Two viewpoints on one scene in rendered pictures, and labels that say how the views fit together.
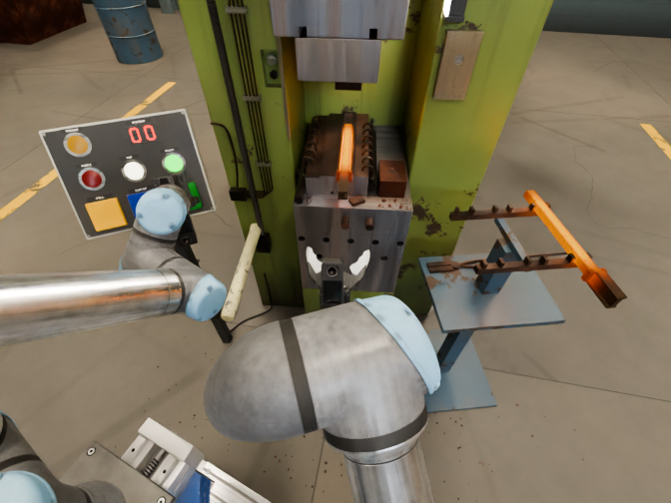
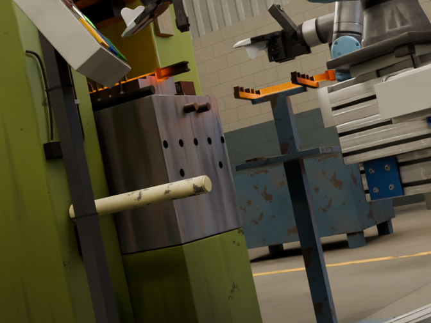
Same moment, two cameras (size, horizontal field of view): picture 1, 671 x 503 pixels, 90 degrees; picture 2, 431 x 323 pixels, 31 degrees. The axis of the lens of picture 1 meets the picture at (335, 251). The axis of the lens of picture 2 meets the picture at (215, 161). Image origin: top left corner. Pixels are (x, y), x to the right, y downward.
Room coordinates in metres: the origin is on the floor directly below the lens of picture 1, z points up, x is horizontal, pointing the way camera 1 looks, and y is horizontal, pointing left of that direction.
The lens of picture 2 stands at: (-0.32, 2.12, 0.58)
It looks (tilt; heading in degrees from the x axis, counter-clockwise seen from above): 3 degrees up; 297
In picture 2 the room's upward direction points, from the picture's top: 12 degrees counter-clockwise
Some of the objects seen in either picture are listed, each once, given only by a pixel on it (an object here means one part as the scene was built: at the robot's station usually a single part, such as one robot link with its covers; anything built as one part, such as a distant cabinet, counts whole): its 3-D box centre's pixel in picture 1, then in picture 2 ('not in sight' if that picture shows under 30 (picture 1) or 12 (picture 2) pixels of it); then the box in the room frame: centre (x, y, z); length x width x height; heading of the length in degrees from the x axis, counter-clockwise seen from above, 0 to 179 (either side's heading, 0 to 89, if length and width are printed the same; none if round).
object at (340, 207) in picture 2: not in sight; (304, 206); (2.01, -4.02, 0.36); 1.21 x 0.81 x 0.72; 176
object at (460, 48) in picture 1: (455, 66); (160, 11); (0.98, -0.32, 1.27); 0.09 x 0.02 x 0.17; 87
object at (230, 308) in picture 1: (243, 267); (138, 198); (0.80, 0.35, 0.62); 0.44 x 0.05 x 0.05; 177
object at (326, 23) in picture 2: not in sight; (338, 26); (0.27, 0.01, 0.98); 0.11 x 0.08 x 0.09; 177
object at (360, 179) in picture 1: (339, 149); (106, 102); (1.08, -0.01, 0.96); 0.42 x 0.20 x 0.09; 177
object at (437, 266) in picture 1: (508, 260); (274, 158); (0.80, -0.63, 0.68); 0.60 x 0.04 x 0.01; 97
